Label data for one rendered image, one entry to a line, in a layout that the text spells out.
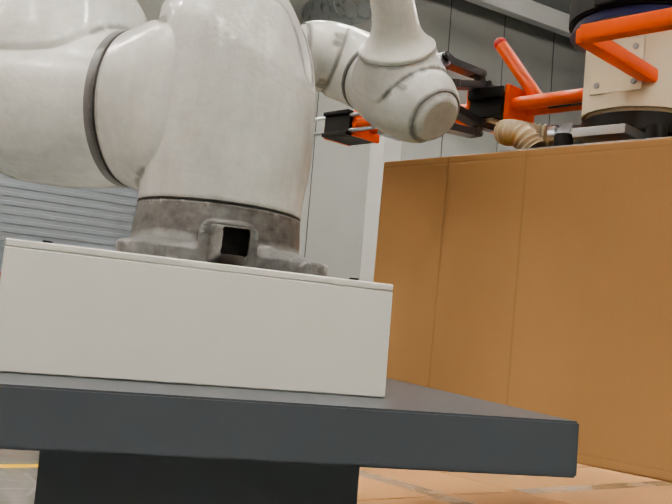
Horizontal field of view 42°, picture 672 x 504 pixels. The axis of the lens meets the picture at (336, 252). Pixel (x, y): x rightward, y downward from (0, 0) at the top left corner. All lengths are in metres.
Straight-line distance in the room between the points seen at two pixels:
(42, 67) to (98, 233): 9.65
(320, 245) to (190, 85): 11.14
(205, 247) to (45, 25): 0.28
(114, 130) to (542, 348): 0.62
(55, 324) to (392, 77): 0.61
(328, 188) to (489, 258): 10.84
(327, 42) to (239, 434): 0.77
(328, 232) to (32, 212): 3.97
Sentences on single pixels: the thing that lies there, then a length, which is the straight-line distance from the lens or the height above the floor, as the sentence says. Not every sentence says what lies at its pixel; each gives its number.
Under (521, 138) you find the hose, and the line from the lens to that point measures 1.34.
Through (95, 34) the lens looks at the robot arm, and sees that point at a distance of 0.88.
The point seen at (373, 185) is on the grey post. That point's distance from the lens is 4.62.
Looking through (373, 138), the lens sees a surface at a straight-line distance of 1.72.
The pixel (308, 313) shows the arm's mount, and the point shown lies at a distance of 0.69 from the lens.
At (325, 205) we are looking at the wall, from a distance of 11.98.
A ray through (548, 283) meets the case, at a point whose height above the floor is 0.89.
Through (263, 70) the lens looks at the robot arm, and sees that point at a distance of 0.78.
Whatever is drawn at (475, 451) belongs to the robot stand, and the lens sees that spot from 0.62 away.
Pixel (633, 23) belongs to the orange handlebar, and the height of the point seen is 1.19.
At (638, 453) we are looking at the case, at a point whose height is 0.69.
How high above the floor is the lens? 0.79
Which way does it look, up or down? 6 degrees up
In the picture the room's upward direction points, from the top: 5 degrees clockwise
